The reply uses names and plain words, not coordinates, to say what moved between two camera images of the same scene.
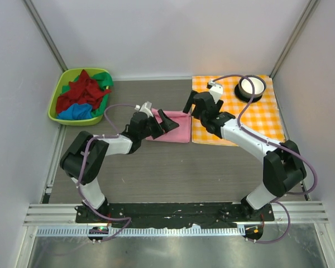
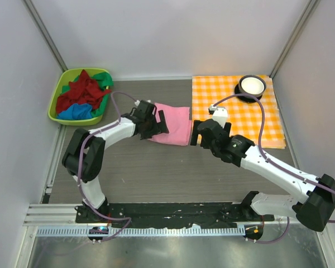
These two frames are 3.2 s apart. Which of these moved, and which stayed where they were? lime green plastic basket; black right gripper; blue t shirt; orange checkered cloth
Moved: black right gripper
Stayed: orange checkered cloth; blue t shirt; lime green plastic basket
